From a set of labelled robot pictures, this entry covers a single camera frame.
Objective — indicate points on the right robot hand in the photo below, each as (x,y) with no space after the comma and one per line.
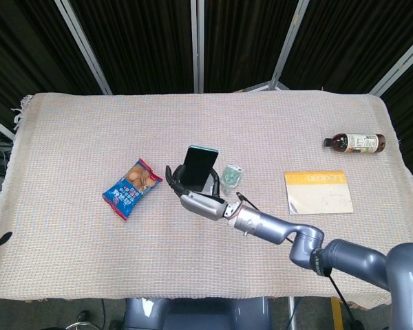
(204,206)

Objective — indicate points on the black smartphone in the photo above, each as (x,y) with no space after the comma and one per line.
(199,166)

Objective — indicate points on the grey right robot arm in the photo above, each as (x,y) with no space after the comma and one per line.
(272,228)

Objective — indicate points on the green wet wipes packet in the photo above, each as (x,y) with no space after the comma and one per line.
(232,177)

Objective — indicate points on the blue red snack bag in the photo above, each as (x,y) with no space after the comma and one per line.
(130,192)

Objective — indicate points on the beige woven tablecloth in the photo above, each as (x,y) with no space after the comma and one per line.
(89,258)

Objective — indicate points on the grey robot torso base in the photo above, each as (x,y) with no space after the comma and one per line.
(192,314)

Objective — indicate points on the black shoe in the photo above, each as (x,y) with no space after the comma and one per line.
(82,318)

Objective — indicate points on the yellow cream book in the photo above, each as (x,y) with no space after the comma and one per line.
(318,196)

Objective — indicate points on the metal table leg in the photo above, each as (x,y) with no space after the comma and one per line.
(291,314)

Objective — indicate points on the dark brown labelled bottle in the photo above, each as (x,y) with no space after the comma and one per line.
(359,142)

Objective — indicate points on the white screen frame post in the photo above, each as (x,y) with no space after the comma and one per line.
(198,44)
(399,62)
(86,48)
(289,44)

